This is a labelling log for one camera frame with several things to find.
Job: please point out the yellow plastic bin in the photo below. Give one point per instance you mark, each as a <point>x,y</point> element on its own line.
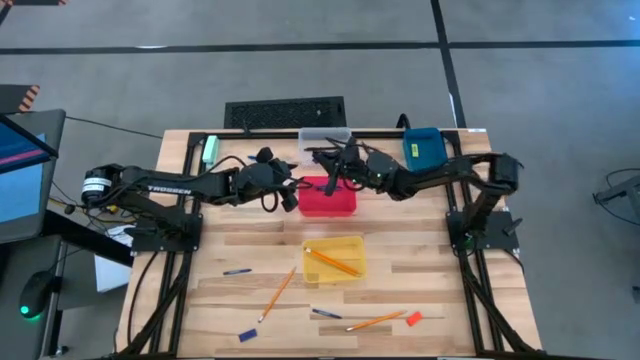
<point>345,247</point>

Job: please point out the teal plastic bin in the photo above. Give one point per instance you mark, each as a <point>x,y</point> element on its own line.
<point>430,150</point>

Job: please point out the red plastic bin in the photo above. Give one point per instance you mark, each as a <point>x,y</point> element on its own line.
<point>325,206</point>

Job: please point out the gray chair base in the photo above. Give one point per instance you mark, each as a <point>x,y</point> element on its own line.
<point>617,192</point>

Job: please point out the blue eraser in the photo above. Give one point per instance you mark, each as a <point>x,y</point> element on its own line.
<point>247,335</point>

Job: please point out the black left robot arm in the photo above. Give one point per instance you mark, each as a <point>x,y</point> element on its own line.
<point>170,189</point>

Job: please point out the black pen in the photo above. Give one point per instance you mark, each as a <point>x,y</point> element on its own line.
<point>315,148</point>

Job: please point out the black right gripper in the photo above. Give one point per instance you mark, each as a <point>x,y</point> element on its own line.
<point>352,170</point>

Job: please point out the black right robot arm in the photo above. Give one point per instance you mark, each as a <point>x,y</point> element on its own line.
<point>450,172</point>

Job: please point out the black computer mouse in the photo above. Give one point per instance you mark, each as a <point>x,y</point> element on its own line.
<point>37,290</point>

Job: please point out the clear plastic bin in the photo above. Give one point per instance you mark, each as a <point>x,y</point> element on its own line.
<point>320,135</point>

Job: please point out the mint green stapler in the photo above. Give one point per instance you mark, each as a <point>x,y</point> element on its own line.
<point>210,148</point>

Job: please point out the monitor with blue screen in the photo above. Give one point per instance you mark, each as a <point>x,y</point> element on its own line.
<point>20,190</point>

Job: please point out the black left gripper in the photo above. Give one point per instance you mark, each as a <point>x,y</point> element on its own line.
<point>265,175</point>

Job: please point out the black computer tower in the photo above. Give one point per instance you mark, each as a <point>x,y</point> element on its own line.
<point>285,112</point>

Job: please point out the gray desk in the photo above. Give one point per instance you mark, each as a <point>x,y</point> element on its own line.
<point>10,330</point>

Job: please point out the red eraser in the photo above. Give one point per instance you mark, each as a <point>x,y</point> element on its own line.
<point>414,318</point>

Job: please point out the black aluminium table frame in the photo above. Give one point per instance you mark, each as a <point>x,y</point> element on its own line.
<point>270,135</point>

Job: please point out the orange pencil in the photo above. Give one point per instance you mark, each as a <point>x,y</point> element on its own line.
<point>332,261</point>
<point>276,295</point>
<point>375,321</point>

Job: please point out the white paper sheet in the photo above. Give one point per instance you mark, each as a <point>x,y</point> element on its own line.
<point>110,275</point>

